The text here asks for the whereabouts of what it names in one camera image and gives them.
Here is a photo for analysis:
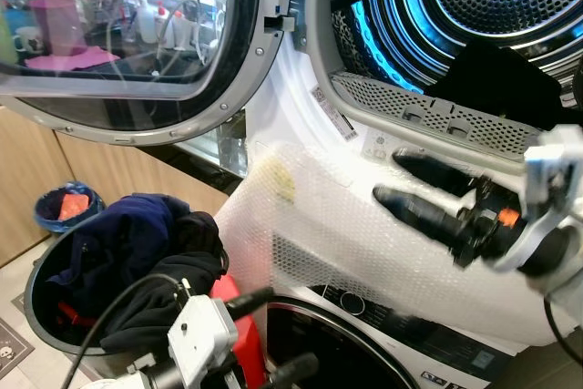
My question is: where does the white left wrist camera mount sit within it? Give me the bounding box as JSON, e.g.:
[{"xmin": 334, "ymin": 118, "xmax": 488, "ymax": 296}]
[{"xmin": 169, "ymin": 296, "xmax": 240, "ymax": 389}]

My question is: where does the white barcode label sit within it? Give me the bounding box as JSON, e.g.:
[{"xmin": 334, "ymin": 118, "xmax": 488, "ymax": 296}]
[{"xmin": 309, "ymin": 86, "xmax": 360, "ymax": 142}]

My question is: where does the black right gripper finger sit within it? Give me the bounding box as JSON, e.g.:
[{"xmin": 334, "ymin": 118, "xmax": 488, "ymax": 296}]
[
  {"xmin": 394, "ymin": 150, "xmax": 484, "ymax": 197},
  {"xmin": 373, "ymin": 186, "xmax": 475, "ymax": 249}
]

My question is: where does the grey skull print mat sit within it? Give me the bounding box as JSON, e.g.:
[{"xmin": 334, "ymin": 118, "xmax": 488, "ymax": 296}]
[{"xmin": 0, "ymin": 316, "xmax": 37, "ymax": 378}]

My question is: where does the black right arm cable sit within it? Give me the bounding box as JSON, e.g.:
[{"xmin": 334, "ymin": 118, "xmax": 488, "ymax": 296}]
[{"xmin": 543, "ymin": 291, "xmax": 583, "ymax": 364}]

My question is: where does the black fleece garment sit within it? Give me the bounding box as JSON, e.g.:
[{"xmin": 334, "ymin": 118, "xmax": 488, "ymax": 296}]
[{"xmin": 98, "ymin": 211, "xmax": 229, "ymax": 353}]

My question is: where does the round washer control dial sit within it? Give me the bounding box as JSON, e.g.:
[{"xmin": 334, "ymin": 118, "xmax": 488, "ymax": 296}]
[{"xmin": 338, "ymin": 291, "xmax": 366, "ymax": 317}]

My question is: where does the black garment in drum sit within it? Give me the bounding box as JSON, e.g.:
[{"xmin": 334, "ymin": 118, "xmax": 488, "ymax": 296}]
[{"xmin": 426, "ymin": 41, "xmax": 573, "ymax": 132}]

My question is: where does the dark round laundry basket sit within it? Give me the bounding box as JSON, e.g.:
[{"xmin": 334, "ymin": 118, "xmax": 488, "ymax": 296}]
[{"xmin": 25, "ymin": 193, "xmax": 230, "ymax": 381}]

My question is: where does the round glass dryer door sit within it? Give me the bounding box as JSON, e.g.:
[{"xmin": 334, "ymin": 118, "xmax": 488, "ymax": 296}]
[{"xmin": 0, "ymin": 0, "xmax": 294, "ymax": 146}]

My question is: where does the orange item in bin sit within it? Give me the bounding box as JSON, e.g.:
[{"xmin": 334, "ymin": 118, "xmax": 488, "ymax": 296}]
[{"xmin": 56, "ymin": 191, "xmax": 92, "ymax": 220}]

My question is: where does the white washing machine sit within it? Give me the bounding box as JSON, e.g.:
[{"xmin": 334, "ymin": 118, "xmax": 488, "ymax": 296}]
[{"xmin": 262, "ymin": 282, "xmax": 583, "ymax": 389}]

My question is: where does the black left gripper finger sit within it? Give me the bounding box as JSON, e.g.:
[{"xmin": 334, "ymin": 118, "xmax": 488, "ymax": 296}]
[
  {"xmin": 260, "ymin": 353, "xmax": 320, "ymax": 389},
  {"xmin": 223, "ymin": 287, "xmax": 276, "ymax": 322}
]

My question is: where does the white tumble dryer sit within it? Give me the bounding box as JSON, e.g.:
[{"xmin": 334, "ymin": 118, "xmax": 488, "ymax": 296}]
[{"xmin": 244, "ymin": 0, "xmax": 583, "ymax": 226}]

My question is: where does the navy blue garment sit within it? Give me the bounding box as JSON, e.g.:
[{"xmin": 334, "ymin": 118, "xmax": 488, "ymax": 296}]
[{"xmin": 47, "ymin": 193, "xmax": 192, "ymax": 312}]

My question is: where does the grey dryer lint filter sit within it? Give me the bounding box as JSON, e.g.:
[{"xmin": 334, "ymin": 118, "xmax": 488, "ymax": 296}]
[{"xmin": 328, "ymin": 70, "xmax": 549, "ymax": 159}]

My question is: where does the small blue bin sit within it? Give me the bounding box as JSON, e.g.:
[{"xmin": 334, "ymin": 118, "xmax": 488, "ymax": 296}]
[{"xmin": 35, "ymin": 181, "xmax": 107, "ymax": 234}]

